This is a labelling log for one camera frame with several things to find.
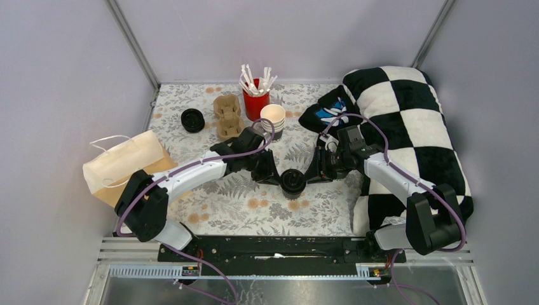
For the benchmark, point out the red straw holder cup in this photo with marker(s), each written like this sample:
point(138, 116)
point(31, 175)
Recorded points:
point(254, 105)

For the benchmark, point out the stack of paper cups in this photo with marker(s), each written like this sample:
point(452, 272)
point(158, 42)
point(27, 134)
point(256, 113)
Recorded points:
point(275, 114)

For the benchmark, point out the right aluminium frame post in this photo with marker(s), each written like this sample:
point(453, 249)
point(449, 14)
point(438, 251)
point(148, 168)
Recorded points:
point(428, 42)

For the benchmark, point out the left aluminium frame post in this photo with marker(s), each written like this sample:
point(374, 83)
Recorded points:
point(133, 43)

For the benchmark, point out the aluminium frame post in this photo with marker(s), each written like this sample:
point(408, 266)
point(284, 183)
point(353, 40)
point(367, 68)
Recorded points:
point(428, 42)
point(133, 43)

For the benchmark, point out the black white checkered pillow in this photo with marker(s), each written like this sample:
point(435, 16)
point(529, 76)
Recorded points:
point(403, 107)

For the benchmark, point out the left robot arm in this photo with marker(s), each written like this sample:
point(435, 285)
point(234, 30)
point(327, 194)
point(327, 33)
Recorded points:
point(143, 204)

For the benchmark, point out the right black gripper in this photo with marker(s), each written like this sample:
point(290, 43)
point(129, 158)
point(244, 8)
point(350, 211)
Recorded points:
point(318, 170)

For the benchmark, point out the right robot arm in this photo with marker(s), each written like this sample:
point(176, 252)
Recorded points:
point(433, 220)

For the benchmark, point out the floral patterned table mat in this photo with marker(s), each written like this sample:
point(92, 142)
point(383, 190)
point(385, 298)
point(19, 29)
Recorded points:
point(235, 204)

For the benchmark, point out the black cloth blue print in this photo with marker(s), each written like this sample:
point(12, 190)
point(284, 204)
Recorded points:
point(327, 108)

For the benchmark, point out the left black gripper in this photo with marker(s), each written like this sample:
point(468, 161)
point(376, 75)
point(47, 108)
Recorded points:
point(269, 175)

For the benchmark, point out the stack of black lids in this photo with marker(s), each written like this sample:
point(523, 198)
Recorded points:
point(192, 120)

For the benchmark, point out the brown paper takeout bag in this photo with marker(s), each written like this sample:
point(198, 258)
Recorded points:
point(121, 156)

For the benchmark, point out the stacked cardboard cup carriers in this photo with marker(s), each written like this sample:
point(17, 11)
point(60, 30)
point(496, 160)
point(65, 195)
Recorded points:
point(227, 109)

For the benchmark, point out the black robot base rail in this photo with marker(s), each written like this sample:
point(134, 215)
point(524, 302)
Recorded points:
point(282, 255)

